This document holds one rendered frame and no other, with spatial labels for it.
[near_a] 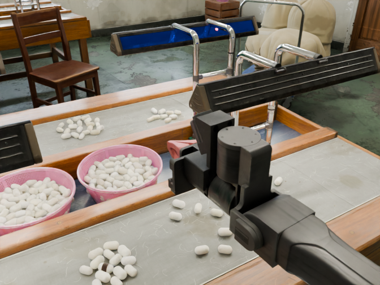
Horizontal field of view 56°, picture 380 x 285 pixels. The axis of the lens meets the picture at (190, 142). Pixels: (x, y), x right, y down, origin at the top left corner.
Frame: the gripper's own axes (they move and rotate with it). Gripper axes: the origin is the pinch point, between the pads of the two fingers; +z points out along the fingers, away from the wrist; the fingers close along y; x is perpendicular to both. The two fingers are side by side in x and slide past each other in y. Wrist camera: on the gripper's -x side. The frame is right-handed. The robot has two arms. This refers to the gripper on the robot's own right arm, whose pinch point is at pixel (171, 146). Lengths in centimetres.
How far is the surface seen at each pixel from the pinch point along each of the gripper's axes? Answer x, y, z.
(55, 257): 32.8, 21.1, 20.2
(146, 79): 103, -149, 297
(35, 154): 0.7, 20.6, 12.8
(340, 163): 33, -70, 7
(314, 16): 47, -346, 234
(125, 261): 31.4, 8.4, 8.1
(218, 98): -0.9, -19.5, 10.8
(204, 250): 31.5, -8.4, 0.6
